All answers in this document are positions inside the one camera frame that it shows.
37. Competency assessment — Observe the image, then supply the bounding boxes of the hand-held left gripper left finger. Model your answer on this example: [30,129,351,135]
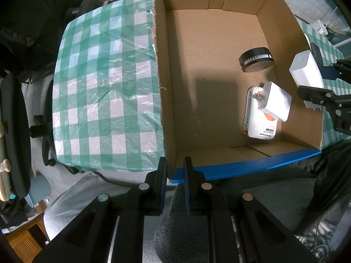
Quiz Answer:
[33,157,168,263]

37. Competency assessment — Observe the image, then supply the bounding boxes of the blue cardboard box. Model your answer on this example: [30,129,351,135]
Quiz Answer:
[151,0,324,184]

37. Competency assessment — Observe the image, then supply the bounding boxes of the black office chair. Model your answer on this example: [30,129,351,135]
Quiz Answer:
[0,73,80,220]

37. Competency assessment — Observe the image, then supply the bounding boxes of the white orange power bank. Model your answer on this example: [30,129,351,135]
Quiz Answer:
[241,86,279,141]

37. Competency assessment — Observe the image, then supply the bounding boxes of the wooden slatted rack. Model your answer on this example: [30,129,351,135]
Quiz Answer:
[0,121,12,201]

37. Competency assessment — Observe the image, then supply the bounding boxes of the black charger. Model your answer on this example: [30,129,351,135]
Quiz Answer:
[310,42,322,66]

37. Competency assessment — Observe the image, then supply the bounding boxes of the green checked tablecloth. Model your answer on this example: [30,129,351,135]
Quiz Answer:
[52,0,165,173]

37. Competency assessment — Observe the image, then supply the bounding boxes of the light blue ribbed bin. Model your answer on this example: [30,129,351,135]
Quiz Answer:
[25,176,52,208]

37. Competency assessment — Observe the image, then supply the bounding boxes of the black dumbbell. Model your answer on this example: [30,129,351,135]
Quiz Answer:
[66,0,104,17]

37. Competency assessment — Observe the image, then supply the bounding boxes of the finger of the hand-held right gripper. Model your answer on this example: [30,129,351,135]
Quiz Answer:
[297,85,351,136]
[319,57,351,81]

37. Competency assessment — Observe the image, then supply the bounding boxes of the small white charger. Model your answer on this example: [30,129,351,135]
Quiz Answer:
[253,81,292,123]

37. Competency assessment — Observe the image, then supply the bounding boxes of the person's grey fleece pants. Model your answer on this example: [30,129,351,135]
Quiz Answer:
[44,142,351,263]

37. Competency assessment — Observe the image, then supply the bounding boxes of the black round filter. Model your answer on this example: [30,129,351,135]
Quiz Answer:
[238,46,275,73]

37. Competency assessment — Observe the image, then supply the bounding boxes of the large white charger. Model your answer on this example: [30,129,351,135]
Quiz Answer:
[289,50,324,112]

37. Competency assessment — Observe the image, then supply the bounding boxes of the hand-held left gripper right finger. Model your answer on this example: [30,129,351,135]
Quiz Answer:
[183,156,320,263]

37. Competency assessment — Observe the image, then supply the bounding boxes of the white cylindrical appliance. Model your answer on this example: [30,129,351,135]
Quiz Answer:
[314,20,329,36]

